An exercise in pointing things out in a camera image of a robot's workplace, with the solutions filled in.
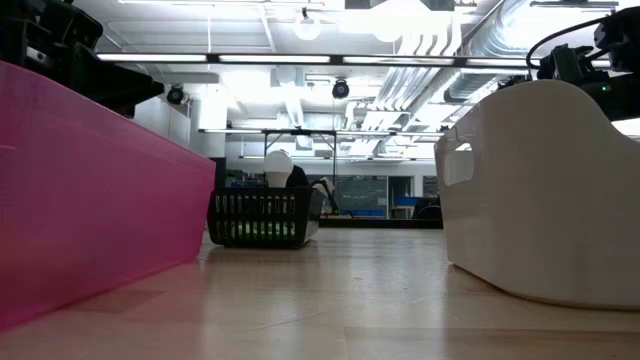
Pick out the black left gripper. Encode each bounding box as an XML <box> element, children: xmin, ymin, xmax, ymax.
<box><xmin>0</xmin><ymin>14</ymin><xmax>166</xmax><ymax>119</ymax></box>

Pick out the black slotted plastic basket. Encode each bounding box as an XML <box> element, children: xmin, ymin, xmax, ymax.
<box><xmin>205</xmin><ymin>186</ymin><xmax>327</xmax><ymax>250</ymax></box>

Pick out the pink plastic bin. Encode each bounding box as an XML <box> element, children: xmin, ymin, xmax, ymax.
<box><xmin>0</xmin><ymin>59</ymin><xmax>217</xmax><ymax>333</ymax></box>

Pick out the overhead light bar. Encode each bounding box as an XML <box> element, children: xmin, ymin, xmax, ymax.
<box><xmin>94</xmin><ymin>52</ymin><xmax>551</xmax><ymax>70</ymax></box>

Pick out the white light bulb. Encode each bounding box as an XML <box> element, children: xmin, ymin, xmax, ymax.
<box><xmin>262</xmin><ymin>149</ymin><xmax>295</xmax><ymax>190</ymax></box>

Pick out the person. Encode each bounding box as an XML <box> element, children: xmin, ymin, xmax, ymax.
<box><xmin>284</xmin><ymin>163</ymin><xmax>312</xmax><ymax>190</ymax></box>

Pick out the black office chair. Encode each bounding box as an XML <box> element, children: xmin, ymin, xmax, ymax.
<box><xmin>411</xmin><ymin>196</ymin><xmax>444</xmax><ymax>221</ymax></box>

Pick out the white plastic bin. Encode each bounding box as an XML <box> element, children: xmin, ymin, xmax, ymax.
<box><xmin>433</xmin><ymin>78</ymin><xmax>640</xmax><ymax>312</ymax></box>

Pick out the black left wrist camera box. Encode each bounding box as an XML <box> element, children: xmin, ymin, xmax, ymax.
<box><xmin>39</xmin><ymin>3</ymin><xmax>104</xmax><ymax>51</ymax></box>

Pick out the black table frame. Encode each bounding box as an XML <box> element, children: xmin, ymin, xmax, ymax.
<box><xmin>319</xmin><ymin>213</ymin><xmax>444</xmax><ymax>230</ymax></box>

